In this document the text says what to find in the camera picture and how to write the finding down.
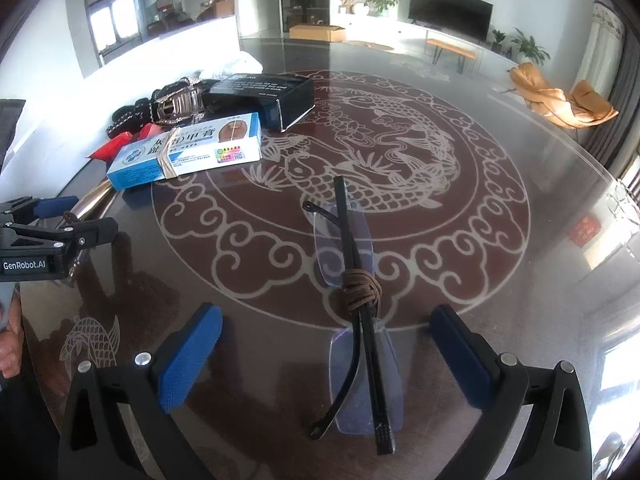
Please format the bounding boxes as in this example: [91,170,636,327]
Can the large leafy potted plant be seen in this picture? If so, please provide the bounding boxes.
[510,27,551,66]

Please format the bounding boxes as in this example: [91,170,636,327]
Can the black cardboard box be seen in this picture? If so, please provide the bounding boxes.
[209,72,316,133]

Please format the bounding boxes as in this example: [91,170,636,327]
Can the red packet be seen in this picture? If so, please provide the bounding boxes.
[87,130,151,162]

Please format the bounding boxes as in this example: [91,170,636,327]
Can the brown cord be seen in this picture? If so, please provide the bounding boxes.
[339,269,384,322]

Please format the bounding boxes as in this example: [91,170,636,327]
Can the white curtain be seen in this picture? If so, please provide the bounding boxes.
[582,0,626,107]

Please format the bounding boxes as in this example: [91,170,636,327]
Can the wooden sideboard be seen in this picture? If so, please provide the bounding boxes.
[199,0,236,24]

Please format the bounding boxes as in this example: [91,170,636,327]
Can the grey curtain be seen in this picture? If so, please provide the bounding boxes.
[585,35,640,172]

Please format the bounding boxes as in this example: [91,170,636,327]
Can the blue and white medicine box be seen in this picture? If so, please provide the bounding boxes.
[106,111,263,192]

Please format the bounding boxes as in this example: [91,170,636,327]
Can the white plastic bag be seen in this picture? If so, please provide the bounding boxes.
[219,52,264,80]

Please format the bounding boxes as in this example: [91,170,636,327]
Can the orange lounge chair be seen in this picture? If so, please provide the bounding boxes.
[509,62,620,132]

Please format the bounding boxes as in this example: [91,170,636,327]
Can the wooden bench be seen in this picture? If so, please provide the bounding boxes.
[426,38,479,74]

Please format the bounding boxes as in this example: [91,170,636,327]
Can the black studded strap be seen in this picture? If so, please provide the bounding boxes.
[105,104,157,139]

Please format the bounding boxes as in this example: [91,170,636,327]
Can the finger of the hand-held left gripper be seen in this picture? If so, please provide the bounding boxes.
[0,217,120,257]
[0,196,81,224]

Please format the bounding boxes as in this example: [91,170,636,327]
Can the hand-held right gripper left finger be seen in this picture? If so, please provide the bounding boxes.
[57,302,224,480]

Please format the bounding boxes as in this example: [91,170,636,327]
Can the bronze metal tube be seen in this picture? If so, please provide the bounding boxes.
[65,180,119,286]

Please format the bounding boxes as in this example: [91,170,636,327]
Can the rimless black-armed eyeglasses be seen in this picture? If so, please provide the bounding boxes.
[301,175,405,456]

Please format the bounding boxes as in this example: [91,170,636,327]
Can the tan rubber band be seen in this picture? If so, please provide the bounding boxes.
[155,127,184,179]

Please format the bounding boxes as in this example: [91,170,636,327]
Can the black flat television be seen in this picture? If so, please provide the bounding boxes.
[408,0,494,42]

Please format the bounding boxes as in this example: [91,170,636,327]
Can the white television cabinet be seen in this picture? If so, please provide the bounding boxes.
[344,12,516,59]

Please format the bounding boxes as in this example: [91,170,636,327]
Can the person's left hand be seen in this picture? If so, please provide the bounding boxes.
[0,290,24,379]

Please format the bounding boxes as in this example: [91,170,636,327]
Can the glass patterned desktop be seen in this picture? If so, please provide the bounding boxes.
[0,35,640,480]

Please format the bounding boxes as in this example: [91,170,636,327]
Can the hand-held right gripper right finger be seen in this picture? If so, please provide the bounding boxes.
[428,304,593,480]

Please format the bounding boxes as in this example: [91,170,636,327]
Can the round beige rug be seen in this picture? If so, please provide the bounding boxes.
[345,40,396,53]

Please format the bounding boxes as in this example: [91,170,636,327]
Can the brown cardboard box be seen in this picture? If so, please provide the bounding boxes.
[289,24,347,44]

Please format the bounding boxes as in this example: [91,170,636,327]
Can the rhinestone buckle accessory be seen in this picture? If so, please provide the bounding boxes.
[151,77,216,126]

